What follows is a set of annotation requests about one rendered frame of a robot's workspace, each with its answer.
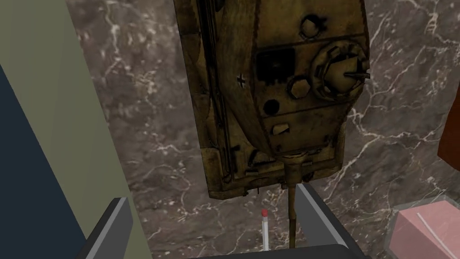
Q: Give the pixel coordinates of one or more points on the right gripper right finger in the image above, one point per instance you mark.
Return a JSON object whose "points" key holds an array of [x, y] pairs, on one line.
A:
{"points": [[316, 219]]}

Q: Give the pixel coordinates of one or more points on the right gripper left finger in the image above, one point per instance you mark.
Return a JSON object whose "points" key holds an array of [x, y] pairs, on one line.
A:
{"points": [[113, 230]]}

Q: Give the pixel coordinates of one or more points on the white pencil with red eraser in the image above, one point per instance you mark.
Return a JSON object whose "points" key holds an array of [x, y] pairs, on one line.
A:
{"points": [[265, 230]]}

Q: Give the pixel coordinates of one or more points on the pink box with clear case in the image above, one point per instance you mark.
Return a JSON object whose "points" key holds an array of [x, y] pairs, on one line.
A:
{"points": [[427, 230]]}

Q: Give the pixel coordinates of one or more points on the olive toy tank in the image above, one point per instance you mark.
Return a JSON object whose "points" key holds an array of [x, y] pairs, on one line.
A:
{"points": [[276, 90]]}

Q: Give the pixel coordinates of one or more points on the red-brown wooden furniture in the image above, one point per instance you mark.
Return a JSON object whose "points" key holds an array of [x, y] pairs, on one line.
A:
{"points": [[451, 136]]}

